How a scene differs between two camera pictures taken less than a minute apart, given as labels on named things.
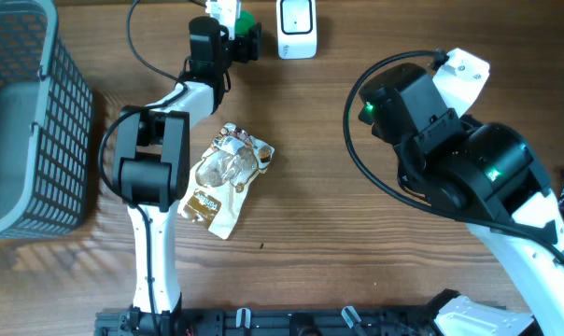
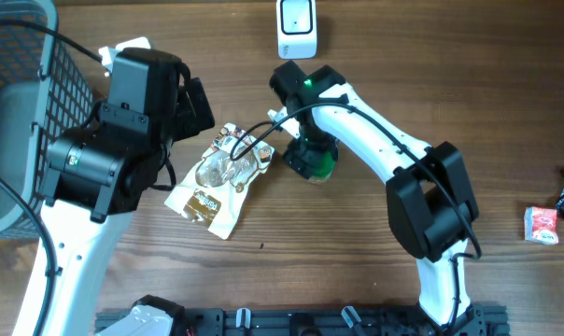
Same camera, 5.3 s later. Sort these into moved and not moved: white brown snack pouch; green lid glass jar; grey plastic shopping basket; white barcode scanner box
Moved: green lid glass jar
Not moved: white barcode scanner box; white brown snack pouch; grey plastic shopping basket
